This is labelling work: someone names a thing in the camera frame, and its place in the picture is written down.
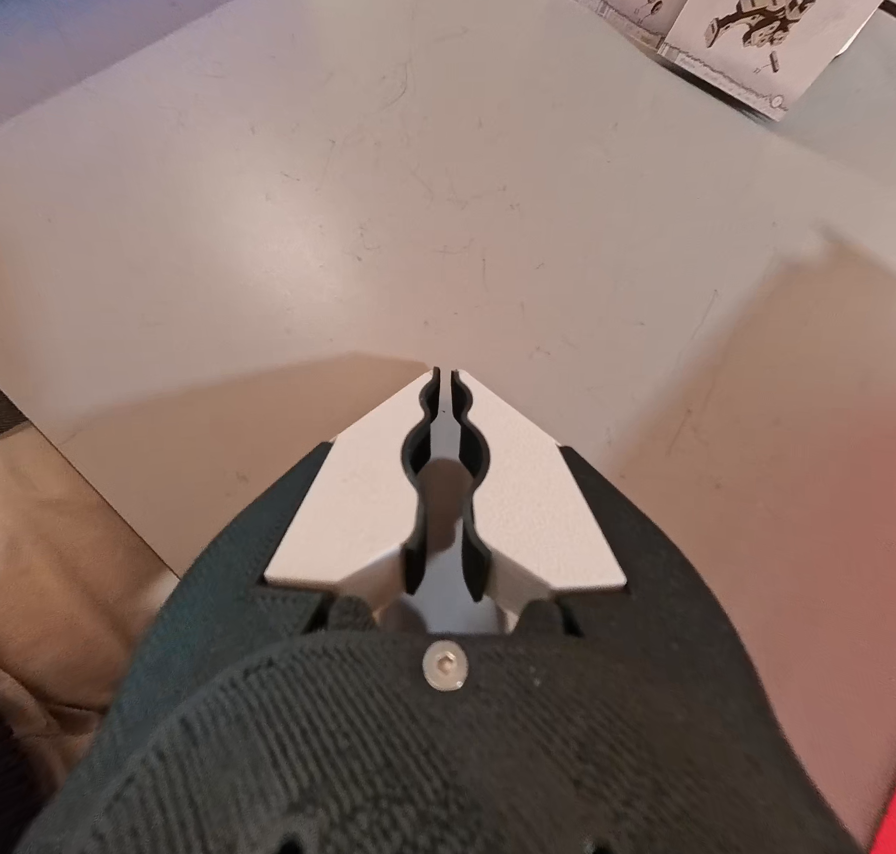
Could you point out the printed instruction leaflet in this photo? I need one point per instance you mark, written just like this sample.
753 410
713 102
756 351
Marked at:
756 35

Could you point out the person's brown trousers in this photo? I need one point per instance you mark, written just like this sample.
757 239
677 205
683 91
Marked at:
63 588

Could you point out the red object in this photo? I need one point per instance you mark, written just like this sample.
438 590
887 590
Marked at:
885 829

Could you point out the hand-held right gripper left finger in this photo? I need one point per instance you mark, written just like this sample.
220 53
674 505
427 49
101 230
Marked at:
343 511

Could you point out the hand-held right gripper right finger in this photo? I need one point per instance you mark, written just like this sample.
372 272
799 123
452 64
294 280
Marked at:
539 518

